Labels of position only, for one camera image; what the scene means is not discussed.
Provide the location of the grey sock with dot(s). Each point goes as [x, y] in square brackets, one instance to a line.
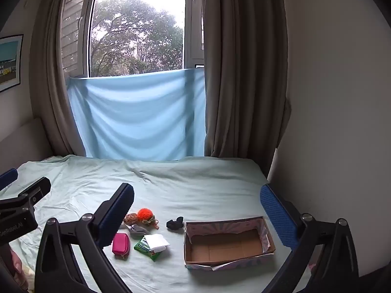
[137, 229]

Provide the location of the pale green bed sheet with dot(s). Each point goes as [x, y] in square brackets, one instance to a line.
[189, 186]

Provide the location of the white headboard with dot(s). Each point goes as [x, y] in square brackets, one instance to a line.
[24, 137]

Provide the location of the framed wall poster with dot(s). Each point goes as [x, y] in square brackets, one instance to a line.
[10, 62]

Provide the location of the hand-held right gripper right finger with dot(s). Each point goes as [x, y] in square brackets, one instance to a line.
[278, 216]

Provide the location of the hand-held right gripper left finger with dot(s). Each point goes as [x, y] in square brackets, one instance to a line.
[117, 216]

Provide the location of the light blue hanging cloth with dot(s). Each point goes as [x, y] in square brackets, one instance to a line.
[137, 116]

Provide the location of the beige curtain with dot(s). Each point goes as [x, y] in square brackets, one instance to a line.
[241, 67]
[52, 82]

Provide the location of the green tree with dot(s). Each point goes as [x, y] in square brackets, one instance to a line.
[134, 36]

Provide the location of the black scrunchie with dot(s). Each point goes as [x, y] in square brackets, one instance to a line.
[174, 223]

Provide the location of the person's left hand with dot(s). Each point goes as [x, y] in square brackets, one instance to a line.
[13, 262]

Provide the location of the white framed window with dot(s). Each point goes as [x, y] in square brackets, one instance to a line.
[194, 21]

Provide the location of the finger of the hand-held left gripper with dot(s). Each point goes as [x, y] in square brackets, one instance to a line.
[7, 177]
[35, 189]

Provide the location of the pink zip pouch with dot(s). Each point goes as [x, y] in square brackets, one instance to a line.
[120, 243]

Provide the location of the brown plush toy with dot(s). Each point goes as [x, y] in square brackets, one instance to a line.
[130, 218]

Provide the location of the green tissue packet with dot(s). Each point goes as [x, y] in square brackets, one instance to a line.
[141, 245]

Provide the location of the patterned cardboard box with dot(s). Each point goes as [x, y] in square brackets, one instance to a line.
[226, 250]

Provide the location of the orange and green plush toy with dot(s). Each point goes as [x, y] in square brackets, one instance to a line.
[144, 215]

